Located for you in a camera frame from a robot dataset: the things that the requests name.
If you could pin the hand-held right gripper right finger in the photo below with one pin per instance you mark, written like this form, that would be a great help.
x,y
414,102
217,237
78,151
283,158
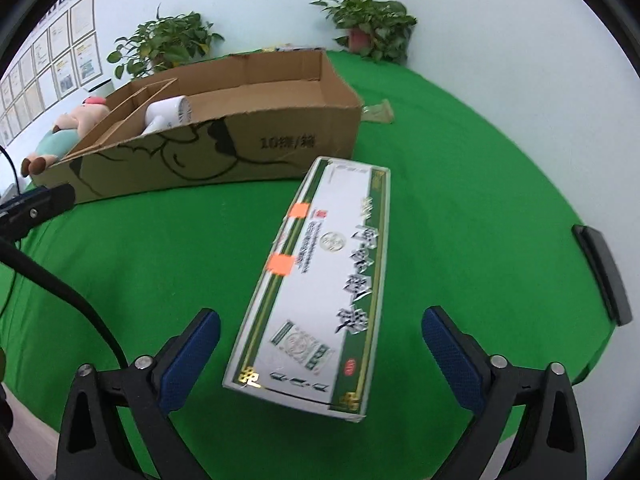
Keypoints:
x,y
450,355

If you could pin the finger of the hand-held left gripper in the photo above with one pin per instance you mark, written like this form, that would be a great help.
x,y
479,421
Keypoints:
x,y
50,205
20,199

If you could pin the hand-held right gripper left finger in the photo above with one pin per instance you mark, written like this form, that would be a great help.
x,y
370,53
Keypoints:
x,y
195,355

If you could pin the narrow cardboard box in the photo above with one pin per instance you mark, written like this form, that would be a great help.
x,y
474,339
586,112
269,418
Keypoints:
x,y
125,105

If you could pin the green and white carton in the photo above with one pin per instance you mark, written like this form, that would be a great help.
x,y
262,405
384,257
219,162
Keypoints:
x,y
320,285

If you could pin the white hair dryer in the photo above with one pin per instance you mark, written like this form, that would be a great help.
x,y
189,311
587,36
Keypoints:
x,y
165,110

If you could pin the large printed cardboard box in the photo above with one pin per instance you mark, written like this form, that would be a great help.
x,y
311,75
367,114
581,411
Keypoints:
x,y
250,160

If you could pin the pig plush toy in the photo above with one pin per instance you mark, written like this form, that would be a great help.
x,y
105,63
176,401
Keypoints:
x,y
60,135

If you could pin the black table clamp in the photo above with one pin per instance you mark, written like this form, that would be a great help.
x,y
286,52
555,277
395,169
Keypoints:
x,y
602,275

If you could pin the large potted green plant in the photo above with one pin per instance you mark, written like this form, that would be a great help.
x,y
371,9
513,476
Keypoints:
x,y
165,40

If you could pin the clear plastic wrapper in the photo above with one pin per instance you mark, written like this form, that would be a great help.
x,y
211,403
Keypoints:
x,y
377,111

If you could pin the printed flat packet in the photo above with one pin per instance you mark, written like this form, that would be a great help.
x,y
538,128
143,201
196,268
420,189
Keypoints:
x,y
290,47

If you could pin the small potted green plant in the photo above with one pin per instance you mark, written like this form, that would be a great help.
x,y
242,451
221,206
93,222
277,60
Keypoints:
x,y
370,15

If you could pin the wall of framed certificates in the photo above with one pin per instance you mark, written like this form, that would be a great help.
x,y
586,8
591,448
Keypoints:
x,y
60,60

